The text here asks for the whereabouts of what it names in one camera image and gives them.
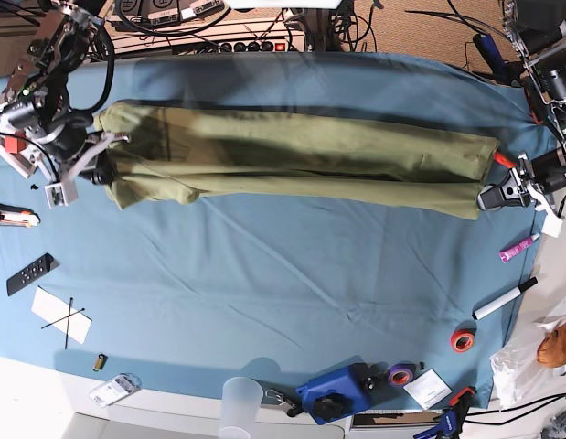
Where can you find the silver carabiner keyring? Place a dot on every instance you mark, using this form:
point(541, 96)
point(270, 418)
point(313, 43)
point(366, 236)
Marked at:
point(283, 400)

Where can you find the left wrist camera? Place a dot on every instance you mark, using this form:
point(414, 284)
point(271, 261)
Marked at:
point(552, 226)

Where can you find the orange tape roll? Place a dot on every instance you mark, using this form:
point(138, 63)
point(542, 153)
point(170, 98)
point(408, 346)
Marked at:
point(462, 340)

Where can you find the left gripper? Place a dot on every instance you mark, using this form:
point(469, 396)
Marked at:
point(528, 181)

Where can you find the pink tube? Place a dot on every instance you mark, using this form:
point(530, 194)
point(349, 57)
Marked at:
point(509, 253)

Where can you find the olive green t-shirt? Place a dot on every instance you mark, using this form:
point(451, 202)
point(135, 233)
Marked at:
point(186, 154)

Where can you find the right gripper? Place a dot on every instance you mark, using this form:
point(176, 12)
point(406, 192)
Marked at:
point(79, 154)

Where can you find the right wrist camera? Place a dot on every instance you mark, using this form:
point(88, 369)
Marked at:
point(61, 194)

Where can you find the white black marker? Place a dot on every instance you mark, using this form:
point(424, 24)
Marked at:
point(504, 299)

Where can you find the white power strip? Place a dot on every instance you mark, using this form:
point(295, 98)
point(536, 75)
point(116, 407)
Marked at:
point(277, 40)

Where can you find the brown bread roll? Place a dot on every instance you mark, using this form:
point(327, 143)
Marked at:
point(551, 352)

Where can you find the red cube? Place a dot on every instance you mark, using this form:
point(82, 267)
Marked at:
point(14, 145)

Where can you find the black remote control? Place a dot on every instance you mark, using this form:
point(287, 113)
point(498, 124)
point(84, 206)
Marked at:
point(31, 273)

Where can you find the blue table cloth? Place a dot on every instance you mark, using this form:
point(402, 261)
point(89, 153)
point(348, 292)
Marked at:
point(279, 289)

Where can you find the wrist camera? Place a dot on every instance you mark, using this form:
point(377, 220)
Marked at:
point(61, 194)
point(552, 226)

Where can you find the black zip tie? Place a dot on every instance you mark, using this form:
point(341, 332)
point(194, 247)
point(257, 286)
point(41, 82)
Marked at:
point(63, 318)
point(66, 343)

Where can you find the orange white utility knife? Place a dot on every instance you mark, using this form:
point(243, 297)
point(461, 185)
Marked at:
point(17, 217)

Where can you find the white square card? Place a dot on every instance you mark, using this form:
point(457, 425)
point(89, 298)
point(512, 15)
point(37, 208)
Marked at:
point(428, 389)

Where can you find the black knob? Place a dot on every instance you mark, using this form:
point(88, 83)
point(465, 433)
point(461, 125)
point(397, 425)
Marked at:
point(331, 407)

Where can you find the blue orange bar clamp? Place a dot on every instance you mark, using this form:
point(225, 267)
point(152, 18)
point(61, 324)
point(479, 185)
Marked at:
point(450, 422)

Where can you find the white plastic bag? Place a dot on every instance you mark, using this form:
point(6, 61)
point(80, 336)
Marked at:
point(516, 373)

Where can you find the translucent plastic cup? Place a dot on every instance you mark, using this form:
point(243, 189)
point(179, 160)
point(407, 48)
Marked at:
point(240, 403)

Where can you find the white paper card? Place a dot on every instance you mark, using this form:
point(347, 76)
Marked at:
point(50, 308)

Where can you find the orange handled screwdriver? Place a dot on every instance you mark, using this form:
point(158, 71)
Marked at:
point(503, 160)

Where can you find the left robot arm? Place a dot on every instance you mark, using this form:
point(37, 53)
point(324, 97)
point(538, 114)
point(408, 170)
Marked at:
point(537, 32)

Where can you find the purple tape roll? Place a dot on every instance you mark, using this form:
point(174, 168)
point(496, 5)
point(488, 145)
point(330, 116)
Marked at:
point(401, 374)

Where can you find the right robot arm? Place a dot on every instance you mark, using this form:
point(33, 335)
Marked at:
point(39, 128)

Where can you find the clear plastic package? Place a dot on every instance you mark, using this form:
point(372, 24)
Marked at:
point(116, 389)

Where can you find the blue plastic box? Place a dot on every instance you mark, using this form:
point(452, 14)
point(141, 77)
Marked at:
point(350, 381)

